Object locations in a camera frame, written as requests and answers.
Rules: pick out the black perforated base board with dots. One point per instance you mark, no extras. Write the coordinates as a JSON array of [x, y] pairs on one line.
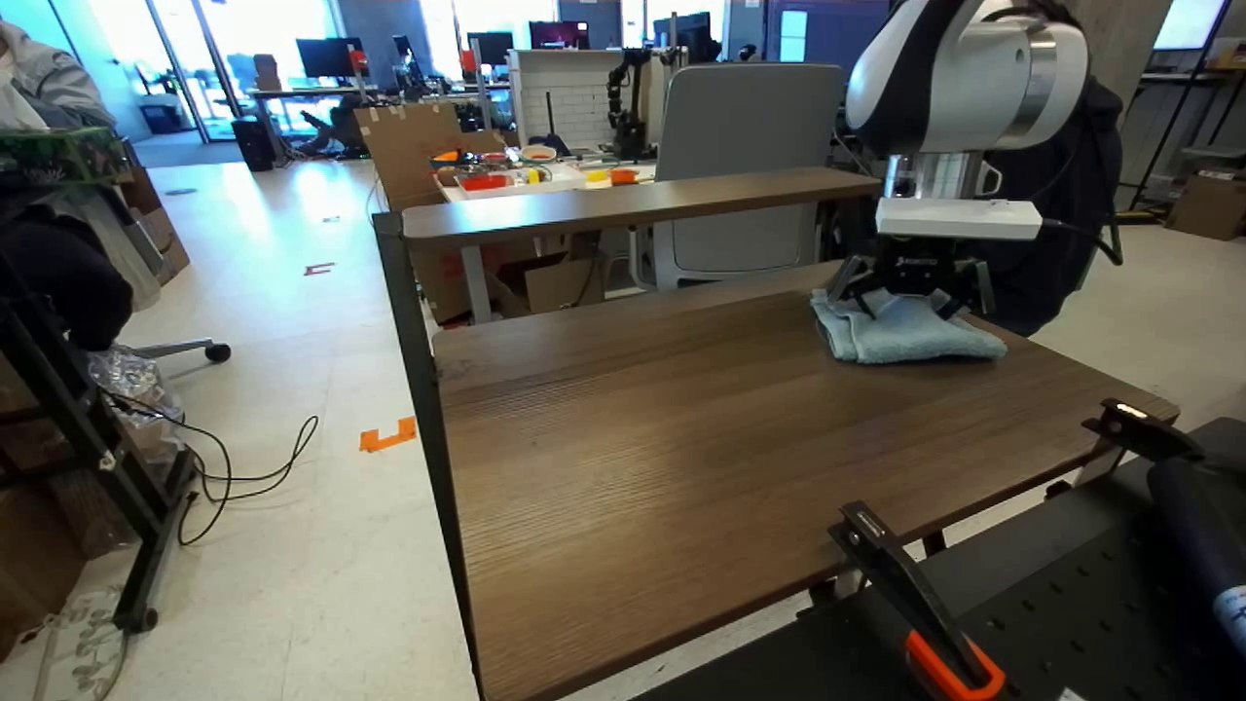
[[1075, 610]]

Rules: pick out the white desk partition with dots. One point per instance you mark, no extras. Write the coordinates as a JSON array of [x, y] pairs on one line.
[[565, 97]]

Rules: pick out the black tripod pole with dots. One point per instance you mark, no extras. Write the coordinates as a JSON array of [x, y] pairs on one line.
[[1173, 111]]

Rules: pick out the tall brown cardboard sheet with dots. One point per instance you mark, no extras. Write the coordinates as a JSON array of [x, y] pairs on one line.
[[411, 149]]

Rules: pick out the clear crumpled plastic bag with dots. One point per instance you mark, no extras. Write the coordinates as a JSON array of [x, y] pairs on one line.
[[121, 379]]

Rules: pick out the light blue terry towel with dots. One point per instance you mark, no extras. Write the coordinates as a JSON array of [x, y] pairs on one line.
[[907, 339]]

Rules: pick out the black orange bar clamp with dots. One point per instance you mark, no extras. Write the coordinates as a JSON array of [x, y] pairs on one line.
[[1143, 428], [907, 585]]

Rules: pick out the brown cardboard box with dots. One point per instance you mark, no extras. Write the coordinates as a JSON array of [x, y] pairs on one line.
[[552, 283]]

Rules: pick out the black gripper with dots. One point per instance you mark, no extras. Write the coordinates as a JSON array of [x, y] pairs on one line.
[[920, 267]]

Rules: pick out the black computer monitor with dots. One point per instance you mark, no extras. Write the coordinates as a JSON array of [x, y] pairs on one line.
[[328, 57]]

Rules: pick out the orange plastic toy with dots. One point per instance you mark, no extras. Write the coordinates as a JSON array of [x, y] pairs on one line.
[[485, 179]]

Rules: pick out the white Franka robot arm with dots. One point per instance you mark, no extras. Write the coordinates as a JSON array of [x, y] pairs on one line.
[[960, 80]]

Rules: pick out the black metal stand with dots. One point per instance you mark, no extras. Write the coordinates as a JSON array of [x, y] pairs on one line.
[[91, 440]]

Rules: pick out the black office chair base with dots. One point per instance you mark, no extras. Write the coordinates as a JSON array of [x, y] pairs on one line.
[[182, 349]]

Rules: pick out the black waste bin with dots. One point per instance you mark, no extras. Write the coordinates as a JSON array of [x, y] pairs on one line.
[[254, 145]]

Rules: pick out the white wrist mount plate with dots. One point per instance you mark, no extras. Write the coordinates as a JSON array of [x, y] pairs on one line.
[[960, 219]]

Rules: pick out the black cylinder with blue end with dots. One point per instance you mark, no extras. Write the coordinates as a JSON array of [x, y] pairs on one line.
[[1201, 548]]

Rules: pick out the person in grey hoodie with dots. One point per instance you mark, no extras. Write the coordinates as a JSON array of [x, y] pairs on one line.
[[61, 83]]

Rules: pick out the cardboard box with tape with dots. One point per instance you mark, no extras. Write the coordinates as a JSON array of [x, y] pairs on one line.
[[1207, 206]]

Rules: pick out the brown wooden desk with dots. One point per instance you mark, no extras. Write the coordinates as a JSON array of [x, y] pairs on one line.
[[623, 205]]

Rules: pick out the grey office chair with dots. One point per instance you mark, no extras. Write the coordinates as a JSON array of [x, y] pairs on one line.
[[745, 128]]

